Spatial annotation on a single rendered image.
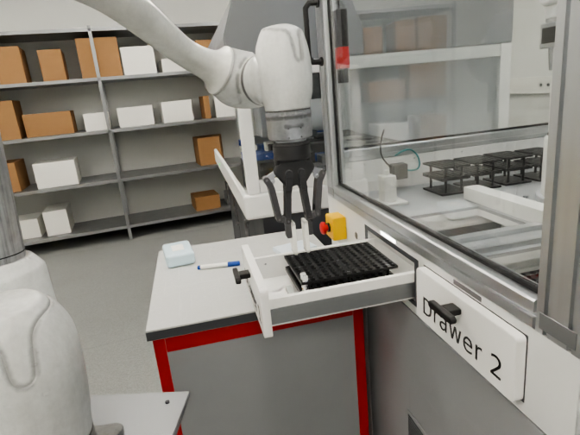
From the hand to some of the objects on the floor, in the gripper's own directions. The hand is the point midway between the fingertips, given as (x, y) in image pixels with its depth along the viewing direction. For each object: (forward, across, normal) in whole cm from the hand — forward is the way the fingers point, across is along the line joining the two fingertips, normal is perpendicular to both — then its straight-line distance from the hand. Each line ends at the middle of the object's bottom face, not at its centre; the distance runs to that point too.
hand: (299, 236), depth 94 cm
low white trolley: (+100, -8, +47) cm, 111 cm away
